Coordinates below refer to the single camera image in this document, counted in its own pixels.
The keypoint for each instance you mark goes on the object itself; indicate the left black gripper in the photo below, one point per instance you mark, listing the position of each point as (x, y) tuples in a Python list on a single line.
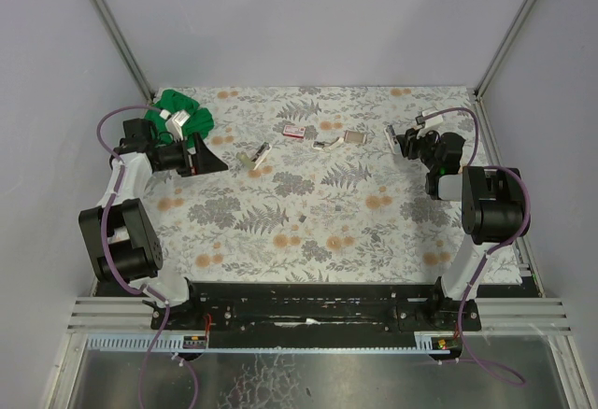
[(191, 158)]

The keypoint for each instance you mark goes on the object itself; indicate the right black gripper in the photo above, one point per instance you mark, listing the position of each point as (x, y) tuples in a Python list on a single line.
[(406, 142)]

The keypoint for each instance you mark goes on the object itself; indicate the olive green stapler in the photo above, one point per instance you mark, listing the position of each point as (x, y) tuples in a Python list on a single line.
[(254, 161)]

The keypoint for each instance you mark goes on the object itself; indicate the small white stapler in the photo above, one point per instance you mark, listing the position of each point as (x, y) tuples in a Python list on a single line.
[(327, 146)]

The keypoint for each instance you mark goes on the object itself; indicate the light blue stapler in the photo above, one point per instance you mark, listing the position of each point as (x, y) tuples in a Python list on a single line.
[(392, 140)]

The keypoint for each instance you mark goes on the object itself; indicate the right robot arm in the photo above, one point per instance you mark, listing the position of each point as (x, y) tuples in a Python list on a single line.
[(495, 211)]

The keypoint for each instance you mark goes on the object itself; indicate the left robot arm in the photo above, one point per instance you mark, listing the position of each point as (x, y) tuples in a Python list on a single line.
[(123, 247)]

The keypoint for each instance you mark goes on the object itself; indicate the green cloth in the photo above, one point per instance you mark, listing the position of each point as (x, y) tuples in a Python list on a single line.
[(200, 119)]

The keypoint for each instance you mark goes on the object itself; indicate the loose staple strip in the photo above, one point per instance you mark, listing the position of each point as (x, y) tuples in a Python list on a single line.
[(354, 137)]

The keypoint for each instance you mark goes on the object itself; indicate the floral table mat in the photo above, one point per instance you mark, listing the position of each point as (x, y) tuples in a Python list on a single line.
[(243, 225)]

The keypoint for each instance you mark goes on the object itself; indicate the red staple box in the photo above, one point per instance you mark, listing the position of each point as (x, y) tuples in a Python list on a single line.
[(293, 131)]

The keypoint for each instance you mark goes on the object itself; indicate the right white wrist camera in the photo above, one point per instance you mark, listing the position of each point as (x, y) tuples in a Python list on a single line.
[(427, 121)]

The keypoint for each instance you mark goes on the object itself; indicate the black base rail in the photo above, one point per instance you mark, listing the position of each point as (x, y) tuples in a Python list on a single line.
[(295, 318)]

